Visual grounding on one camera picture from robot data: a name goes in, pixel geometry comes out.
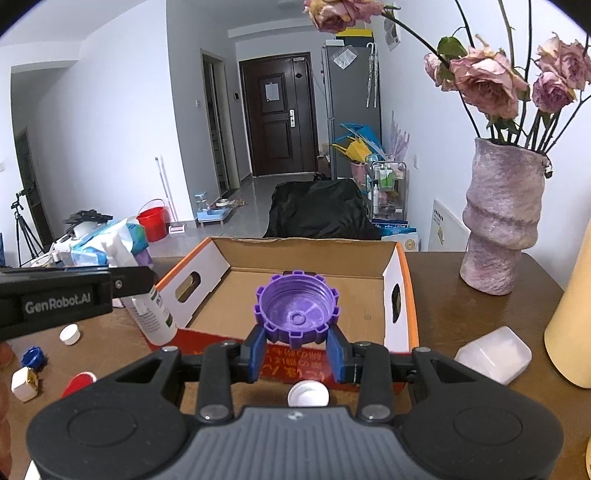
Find blue folded umbrella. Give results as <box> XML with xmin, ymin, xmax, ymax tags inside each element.
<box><xmin>340</xmin><ymin>122</ymin><xmax>382</xmax><ymax>155</ymax></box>

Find cream yellow thermos jug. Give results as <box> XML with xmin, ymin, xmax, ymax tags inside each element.
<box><xmin>544</xmin><ymin>240</ymin><xmax>591</xmax><ymax>388</ymax></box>

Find white mop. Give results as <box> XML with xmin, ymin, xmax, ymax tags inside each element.
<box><xmin>156</xmin><ymin>157</ymin><xmax>186</xmax><ymax>234</ymax></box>

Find mottled pink ceramic vase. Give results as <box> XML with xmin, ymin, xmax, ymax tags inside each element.
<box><xmin>459</xmin><ymin>137</ymin><xmax>552</xmax><ymax>296</ymax></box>

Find blue and white flat boxes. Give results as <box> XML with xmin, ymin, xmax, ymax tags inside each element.
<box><xmin>373</xmin><ymin>220</ymin><xmax>420</xmax><ymax>252</ymax></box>

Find purple ridged bottle cap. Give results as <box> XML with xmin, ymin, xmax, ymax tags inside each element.
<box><xmin>253</xmin><ymin>271</ymin><xmax>341</xmax><ymax>349</ymax></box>

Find blue ridged bottle cap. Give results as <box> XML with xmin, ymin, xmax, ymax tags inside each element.
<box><xmin>21</xmin><ymin>346</ymin><xmax>47</xmax><ymax>370</ymax></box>

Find white leaning board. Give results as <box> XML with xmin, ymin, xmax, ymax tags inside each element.
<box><xmin>428</xmin><ymin>199</ymin><xmax>471</xmax><ymax>252</ymax></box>

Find white bottle with dark label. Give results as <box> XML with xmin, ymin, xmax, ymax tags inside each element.
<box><xmin>121</xmin><ymin>286</ymin><xmax>178</xmax><ymax>346</ymax></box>

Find yellow folded umbrella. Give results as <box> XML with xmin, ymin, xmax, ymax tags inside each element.
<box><xmin>332</xmin><ymin>138</ymin><xmax>370</xmax><ymax>162</ymax></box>

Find metal trolley with bottles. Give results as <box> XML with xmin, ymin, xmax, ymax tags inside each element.
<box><xmin>366</xmin><ymin>154</ymin><xmax>409</xmax><ymax>227</ymax></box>

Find red plastic bucket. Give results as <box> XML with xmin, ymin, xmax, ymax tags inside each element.
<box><xmin>137</xmin><ymin>199</ymin><xmax>168</xmax><ymax>242</ymax></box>

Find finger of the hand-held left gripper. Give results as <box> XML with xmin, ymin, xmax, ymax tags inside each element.
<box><xmin>110</xmin><ymin>266</ymin><xmax>156</xmax><ymax>301</ymax></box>

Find orange-rimmed cardboard box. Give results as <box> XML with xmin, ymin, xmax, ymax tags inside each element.
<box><xmin>154</xmin><ymin>237</ymin><xmax>420</xmax><ymax>407</ymax></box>

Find blue tissue pack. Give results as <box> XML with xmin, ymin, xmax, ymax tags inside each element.
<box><xmin>71</xmin><ymin>217</ymin><xmax>148</xmax><ymax>268</ymax></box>

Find pet water feeder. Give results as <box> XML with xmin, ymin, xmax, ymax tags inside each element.
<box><xmin>195</xmin><ymin>193</ymin><xmax>230</xmax><ymax>227</ymax></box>

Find grey refrigerator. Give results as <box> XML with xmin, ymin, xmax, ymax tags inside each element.
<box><xmin>322</xmin><ymin>42</ymin><xmax>382</xmax><ymax>181</ymax></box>

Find bunch of dried pink roses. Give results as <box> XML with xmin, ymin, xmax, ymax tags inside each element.
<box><xmin>303</xmin><ymin>0</ymin><xmax>591</xmax><ymax>153</ymax></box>

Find white and gold square cap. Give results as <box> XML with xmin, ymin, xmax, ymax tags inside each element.
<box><xmin>11</xmin><ymin>367</ymin><xmax>40</xmax><ymax>402</ymax></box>

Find black cloth covered chair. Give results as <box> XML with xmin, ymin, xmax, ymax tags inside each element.
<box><xmin>263</xmin><ymin>179</ymin><xmax>382</xmax><ymax>241</ymax></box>

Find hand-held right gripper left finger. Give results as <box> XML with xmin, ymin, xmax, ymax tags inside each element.
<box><xmin>111</xmin><ymin>325</ymin><xmax>267</xmax><ymax>424</ymax></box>

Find translucent white plastic container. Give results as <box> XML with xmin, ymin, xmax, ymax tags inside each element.
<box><xmin>454</xmin><ymin>326</ymin><xmax>533</xmax><ymax>386</ymax></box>

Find black plastic frame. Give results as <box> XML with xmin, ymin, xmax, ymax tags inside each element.
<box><xmin>62</xmin><ymin>210</ymin><xmax>114</xmax><ymax>227</ymax></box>

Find red bottle cap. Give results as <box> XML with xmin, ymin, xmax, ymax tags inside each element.
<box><xmin>61</xmin><ymin>371</ymin><xmax>98</xmax><ymax>400</ymax></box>

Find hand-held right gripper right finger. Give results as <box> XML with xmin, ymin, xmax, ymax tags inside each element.
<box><xmin>325</xmin><ymin>325</ymin><xmax>481</xmax><ymax>423</ymax></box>

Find dark brown entrance door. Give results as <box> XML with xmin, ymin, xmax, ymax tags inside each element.
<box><xmin>239</xmin><ymin>54</ymin><xmax>319</xmax><ymax>177</ymax></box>

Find black camera tripod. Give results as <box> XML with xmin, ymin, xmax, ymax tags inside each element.
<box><xmin>11</xmin><ymin>187</ymin><xmax>44</xmax><ymax>266</ymax></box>

